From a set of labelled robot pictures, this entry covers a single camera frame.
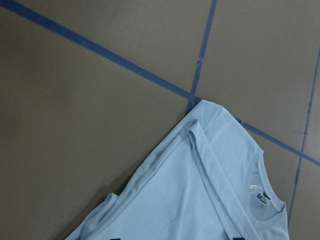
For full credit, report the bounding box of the light blue t-shirt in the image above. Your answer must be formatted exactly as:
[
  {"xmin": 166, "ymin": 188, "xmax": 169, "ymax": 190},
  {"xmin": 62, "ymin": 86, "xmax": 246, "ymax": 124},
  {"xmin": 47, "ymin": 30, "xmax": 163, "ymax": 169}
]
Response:
[{"xmin": 68, "ymin": 100, "xmax": 289, "ymax": 240}]

